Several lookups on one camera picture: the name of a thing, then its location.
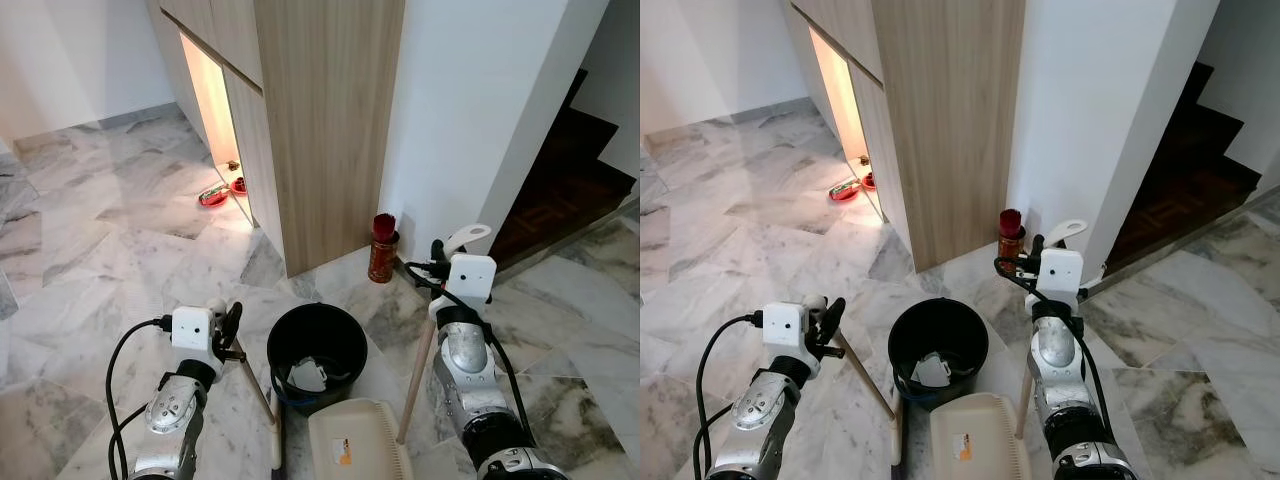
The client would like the crumpled white paper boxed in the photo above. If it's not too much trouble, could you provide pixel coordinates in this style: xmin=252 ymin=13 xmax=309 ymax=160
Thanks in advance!
xmin=288 ymin=358 xmax=331 ymax=393
xmin=915 ymin=353 xmax=951 ymax=389

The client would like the wooden-handled broom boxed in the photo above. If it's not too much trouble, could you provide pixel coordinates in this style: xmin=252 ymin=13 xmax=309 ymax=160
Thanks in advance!
xmin=806 ymin=294 xmax=904 ymax=467
xmin=208 ymin=295 xmax=285 ymax=471

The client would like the black plastic bucket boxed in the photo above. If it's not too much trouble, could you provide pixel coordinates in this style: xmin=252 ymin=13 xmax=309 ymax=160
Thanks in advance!
xmin=888 ymin=297 xmax=989 ymax=411
xmin=267 ymin=303 xmax=369 ymax=416

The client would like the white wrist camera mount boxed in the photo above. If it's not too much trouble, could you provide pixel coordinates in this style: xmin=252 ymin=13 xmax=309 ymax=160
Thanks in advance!
xmin=763 ymin=302 xmax=819 ymax=356
xmin=447 ymin=254 xmax=499 ymax=307
xmin=1040 ymin=248 xmax=1085 ymax=303
xmin=170 ymin=305 xmax=223 ymax=358

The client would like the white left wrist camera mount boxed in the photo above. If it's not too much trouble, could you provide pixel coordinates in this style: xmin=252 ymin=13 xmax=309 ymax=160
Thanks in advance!
xmin=763 ymin=302 xmax=819 ymax=356
xmin=170 ymin=305 xmax=223 ymax=358

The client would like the dark wooden staircase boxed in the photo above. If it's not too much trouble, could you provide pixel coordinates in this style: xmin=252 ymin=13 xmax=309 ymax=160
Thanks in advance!
xmin=488 ymin=68 xmax=638 ymax=271
xmin=1105 ymin=62 xmax=1263 ymax=276

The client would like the light wooden cabinet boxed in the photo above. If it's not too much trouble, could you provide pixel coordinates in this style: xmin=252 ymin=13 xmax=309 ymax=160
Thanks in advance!
xmin=150 ymin=0 xmax=406 ymax=278
xmin=785 ymin=0 xmax=1026 ymax=273

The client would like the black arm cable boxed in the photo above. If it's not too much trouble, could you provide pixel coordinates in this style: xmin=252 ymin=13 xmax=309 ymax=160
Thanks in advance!
xmin=400 ymin=258 xmax=536 ymax=446
xmin=695 ymin=312 xmax=771 ymax=480
xmin=993 ymin=254 xmax=1119 ymax=446
xmin=104 ymin=316 xmax=176 ymax=480

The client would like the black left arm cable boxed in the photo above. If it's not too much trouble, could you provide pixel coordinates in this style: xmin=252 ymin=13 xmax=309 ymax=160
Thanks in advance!
xmin=695 ymin=312 xmax=771 ymax=480
xmin=104 ymin=316 xmax=176 ymax=480

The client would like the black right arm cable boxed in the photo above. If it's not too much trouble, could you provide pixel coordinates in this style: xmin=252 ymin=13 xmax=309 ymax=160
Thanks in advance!
xmin=400 ymin=258 xmax=536 ymax=446
xmin=993 ymin=254 xmax=1119 ymax=446

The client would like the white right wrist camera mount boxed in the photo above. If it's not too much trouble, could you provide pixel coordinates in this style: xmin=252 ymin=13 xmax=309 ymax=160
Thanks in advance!
xmin=447 ymin=254 xmax=499 ymax=307
xmin=1040 ymin=248 xmax=1085 ymax=303

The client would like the red brown cylindrical canister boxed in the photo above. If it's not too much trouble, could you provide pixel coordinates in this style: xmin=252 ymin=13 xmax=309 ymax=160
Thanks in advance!
xmin=998 ymin=208 xmax=1026 ymax=277
xmin=368 ymin=213 xmax=401 ymax=285

